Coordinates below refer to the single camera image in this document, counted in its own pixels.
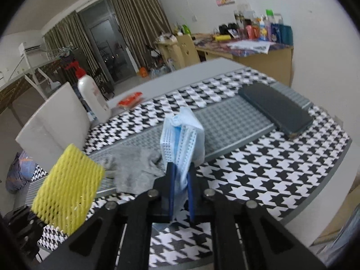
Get white air conditioner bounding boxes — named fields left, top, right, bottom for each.
left=18, top=42, right=45, bottom=55

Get yellow foam fruit net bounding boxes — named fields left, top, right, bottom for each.
left=31, top=143, right=106, bottom=235

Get glass balcony door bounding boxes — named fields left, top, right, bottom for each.
left=77, top=0, right=138, bottom=83

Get white metal bunk bed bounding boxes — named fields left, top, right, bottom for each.
left=0, top=48, right=74, bottom=113

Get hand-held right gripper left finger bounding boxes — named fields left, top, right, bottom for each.
left=36, top=162, right=178, bottom=270

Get group of toiletry bottles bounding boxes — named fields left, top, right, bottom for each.
left=233, top=9, right=293, bottom=45

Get grey sock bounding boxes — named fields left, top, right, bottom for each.
left=100, top=146, right=167, bottom=195

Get wooden chair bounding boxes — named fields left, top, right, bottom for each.
left=176, top=34, right=201, bottom=68

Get hanging dark clothes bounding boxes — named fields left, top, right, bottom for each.
left=58, top=48, right=85, bottom=65

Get white pump bottle red pump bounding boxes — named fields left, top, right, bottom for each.
left=64, top=60, right=111, bottom=121

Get white foam box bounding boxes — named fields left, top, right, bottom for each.
left=15, top=82, right=90, bottom=158

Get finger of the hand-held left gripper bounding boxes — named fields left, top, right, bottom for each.
left=8, top=206, right=47, bottom=228

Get black bag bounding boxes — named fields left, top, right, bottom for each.
left=219, top=22, right=238, bottom=34

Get plain wooden desk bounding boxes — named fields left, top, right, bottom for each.
left=154, top=35, right=203, bottom=71

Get printed paper sheets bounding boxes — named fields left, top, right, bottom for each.
left=226, top=41, right=276, bottom=54

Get brown curtain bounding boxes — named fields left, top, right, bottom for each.
left=108, top=0, right=172, bottom=71
left=43, top=11, right=97, bottom=74

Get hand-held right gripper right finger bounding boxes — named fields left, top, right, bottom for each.
left=186, top=160, right=328, bottom=270

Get blue face mask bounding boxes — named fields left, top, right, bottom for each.
left=160, top=106, right=206, bottom=220

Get black smartphone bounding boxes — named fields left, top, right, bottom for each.
left=238, top=82, right=314, bottom=138

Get red snack packet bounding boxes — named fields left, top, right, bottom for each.
left=117, top=91, right=143, bottom=109

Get wooden desk with printed cover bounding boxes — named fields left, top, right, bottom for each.
left=197, top=34, right=294, bottom=88

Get blue checked blanket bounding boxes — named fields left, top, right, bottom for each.
left=6, top=150, right=37, bottom=194

